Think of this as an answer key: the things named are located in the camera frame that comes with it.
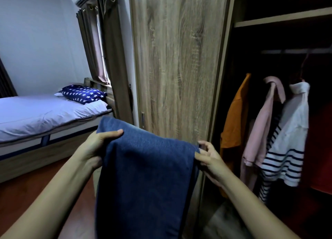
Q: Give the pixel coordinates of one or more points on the person's left hand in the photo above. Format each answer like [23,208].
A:
[93,150]

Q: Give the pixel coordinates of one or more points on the bed with white sheet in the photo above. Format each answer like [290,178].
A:
[33,114]

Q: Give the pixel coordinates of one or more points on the pink shirt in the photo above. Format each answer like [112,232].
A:
[262,135]

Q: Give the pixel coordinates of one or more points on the person's left forearm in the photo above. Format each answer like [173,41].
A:
[46,202]

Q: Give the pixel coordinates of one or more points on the orange t-shirt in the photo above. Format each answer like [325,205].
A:
[234,122]

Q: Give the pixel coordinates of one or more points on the blue star print pillow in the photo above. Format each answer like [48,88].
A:
[83,94]

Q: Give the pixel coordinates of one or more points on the red polo shirt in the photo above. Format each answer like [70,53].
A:
[320,155]

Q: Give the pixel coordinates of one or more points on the window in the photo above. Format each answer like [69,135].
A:
[101,52]

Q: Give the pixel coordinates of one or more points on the grey brown curtain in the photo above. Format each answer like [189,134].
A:
[116,65]
[89,44]

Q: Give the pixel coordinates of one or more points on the dark curtain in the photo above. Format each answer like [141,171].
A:
[6,85]

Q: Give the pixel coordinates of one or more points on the person's right hand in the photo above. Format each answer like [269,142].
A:
[214,166]

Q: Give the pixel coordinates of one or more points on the wooden wardrobe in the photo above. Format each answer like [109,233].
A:
[176,65]

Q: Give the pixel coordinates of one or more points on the white pillow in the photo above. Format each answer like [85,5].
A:
[58,94]

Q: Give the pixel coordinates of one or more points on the blue denim jeans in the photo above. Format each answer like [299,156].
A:
[145,184]

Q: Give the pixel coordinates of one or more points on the white striped shirt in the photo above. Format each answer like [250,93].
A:
[290,137]

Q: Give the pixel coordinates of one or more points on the person's right forearm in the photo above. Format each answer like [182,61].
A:
[254,215]

